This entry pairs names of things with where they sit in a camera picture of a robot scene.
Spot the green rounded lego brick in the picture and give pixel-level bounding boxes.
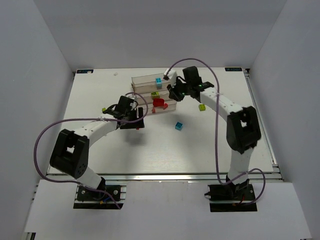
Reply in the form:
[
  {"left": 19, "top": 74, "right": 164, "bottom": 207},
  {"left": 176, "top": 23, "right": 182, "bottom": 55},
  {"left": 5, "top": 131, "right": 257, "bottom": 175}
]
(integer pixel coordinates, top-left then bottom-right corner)
[{"left": 150, "top": 91, "right": 160, "bottom": 99}]

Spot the red rounded lego brick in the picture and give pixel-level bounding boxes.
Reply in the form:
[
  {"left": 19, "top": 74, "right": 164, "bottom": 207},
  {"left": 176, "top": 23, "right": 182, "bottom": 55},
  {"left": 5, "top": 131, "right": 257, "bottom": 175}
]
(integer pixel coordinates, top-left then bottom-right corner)
[{"left": 152, "top": 98, "right": 165, "bottom": 107}]

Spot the blue rounded lego brick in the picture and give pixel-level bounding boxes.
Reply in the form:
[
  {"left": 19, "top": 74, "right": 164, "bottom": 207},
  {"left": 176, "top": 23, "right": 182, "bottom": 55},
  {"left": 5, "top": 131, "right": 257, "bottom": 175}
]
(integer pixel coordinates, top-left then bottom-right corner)
[{"left": 155, "top": 77, "right": 162, "bottom": 89}]

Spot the green square lego brick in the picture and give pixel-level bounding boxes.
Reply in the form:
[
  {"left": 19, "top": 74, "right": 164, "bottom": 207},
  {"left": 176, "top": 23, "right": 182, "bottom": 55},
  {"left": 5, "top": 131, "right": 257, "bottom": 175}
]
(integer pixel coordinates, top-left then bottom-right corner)
[{"left": 198, "top": 104, "right": 206, "bottom": 112}]

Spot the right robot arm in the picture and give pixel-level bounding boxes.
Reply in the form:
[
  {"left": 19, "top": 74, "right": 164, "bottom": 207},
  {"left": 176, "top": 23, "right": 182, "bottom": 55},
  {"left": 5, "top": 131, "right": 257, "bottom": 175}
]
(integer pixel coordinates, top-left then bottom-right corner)
[{"left": 163, "top": 66, "right": 262, "bottom": 190}]

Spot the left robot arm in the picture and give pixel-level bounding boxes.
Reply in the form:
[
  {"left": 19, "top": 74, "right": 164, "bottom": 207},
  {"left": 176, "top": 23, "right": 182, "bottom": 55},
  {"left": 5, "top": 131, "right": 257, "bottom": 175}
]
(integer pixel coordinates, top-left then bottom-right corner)
[{"left": 49, "top": 95, "right": 148, "bottom": 191}]

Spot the clear bin nearest front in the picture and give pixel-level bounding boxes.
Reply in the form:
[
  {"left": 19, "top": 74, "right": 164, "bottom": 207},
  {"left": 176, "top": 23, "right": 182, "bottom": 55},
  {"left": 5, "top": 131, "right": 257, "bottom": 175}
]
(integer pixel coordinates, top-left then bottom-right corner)
[{"left": 139, "top": 100, "right": 177, "bottom": 115}]

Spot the clear bin second row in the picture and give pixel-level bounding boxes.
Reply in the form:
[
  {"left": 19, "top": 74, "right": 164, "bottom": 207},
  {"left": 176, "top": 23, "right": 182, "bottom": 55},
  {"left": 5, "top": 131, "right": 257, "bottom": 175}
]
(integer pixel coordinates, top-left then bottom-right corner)
[{"left": 136, "top": 90, "right": 171, "bottom": 105}]

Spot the clear bin back row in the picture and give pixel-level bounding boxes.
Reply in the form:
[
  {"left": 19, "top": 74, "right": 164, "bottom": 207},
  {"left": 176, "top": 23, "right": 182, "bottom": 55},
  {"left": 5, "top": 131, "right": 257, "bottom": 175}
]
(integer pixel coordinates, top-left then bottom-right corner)
[{"left": 131, "top": 73, "right": 170, "bottom": 88}]

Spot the clear bin third row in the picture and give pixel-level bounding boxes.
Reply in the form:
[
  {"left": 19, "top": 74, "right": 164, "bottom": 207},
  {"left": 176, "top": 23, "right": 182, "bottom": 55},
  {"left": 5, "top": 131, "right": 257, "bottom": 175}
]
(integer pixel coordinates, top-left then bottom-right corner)
[{"left": 131, "top": 82, "right": 169, "bottom": 94}]

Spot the blue square lego brick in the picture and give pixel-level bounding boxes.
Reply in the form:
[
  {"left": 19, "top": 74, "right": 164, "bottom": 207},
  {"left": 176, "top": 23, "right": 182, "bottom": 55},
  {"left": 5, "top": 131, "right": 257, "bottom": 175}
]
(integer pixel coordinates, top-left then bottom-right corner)
[{"left": 175, "top": 121, "right": 184, "bottom": 131}]

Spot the right blue corner label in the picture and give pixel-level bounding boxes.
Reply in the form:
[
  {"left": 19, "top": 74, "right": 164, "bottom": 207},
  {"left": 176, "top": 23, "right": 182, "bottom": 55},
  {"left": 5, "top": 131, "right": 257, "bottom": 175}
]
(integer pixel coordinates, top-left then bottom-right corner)
[{"left": 224, "top": 67, "right": 243, "bottom": 72}]

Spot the blue corner label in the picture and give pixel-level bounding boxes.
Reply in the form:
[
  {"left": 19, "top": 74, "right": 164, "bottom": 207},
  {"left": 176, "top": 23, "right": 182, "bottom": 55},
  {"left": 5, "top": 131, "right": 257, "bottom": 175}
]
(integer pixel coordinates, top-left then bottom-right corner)
[
  {"left": 224, "top": 67, "right": 243, "bottom": 72},
  {"left": 76, "top": 69, "right": 94, "bottom": 74}
]

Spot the left blue corner label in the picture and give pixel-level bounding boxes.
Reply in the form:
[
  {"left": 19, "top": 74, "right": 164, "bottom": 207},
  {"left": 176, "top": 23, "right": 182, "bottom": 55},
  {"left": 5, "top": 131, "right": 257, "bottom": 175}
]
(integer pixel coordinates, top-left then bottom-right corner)
[{"left": 76, "top": 69, "right": 94, "bottom": 74}]

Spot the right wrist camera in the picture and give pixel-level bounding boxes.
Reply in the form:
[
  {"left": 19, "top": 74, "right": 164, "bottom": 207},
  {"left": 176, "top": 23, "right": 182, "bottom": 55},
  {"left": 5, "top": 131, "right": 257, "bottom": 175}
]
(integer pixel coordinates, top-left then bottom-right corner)
[{"left": 162, "top": 68, "right": 178, "bottom": 86}]

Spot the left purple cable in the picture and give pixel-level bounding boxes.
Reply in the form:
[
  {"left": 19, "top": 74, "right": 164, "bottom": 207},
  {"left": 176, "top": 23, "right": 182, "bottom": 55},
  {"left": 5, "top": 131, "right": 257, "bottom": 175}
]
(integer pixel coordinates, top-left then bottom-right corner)
[{"left": 33, "top": 91, "right": 149, "bottom": 210}]

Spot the purple cable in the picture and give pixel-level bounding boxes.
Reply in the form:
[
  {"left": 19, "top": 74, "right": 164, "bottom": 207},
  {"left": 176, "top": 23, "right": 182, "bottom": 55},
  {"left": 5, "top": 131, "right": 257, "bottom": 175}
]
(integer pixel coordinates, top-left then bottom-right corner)
[
  {"left": 33, "top": 91, "right": 149, "bottom": 210},
  {"left": 163, "top": 58, "right": 266, "bottom": 206}
]

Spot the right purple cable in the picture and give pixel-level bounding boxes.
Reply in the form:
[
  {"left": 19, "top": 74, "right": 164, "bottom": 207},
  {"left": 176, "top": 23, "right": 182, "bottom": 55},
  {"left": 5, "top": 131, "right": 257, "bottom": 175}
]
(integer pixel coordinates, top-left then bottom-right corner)
[{"left": 163, "top": 58, "right": 266, "bottom": 206}]

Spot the aluminium table rail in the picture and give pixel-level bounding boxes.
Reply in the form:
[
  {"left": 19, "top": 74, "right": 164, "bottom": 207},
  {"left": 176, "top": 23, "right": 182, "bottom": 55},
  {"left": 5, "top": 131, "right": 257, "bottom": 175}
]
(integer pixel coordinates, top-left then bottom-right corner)
[{"left": 47, "top": 171, "right": 284, "bottom": 182}]

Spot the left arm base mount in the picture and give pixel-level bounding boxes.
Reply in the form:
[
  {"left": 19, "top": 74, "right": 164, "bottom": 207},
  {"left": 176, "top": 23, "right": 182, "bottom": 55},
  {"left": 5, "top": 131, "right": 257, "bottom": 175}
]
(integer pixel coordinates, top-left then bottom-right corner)
[{"left": 73, "top": 183, "right": 127, "bottom": 210}]

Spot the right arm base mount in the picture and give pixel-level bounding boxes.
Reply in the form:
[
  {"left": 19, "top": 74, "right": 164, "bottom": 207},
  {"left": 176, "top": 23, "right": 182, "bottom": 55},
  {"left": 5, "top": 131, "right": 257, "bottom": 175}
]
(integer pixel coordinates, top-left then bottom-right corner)
[{"left": 204, "top": 179, "right": 258, "bottom": 213}]

